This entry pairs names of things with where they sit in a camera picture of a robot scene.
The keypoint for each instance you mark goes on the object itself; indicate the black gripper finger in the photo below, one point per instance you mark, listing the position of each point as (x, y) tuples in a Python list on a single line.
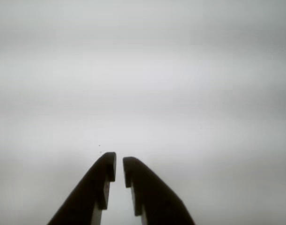
[(156, 201), (86, 197)]

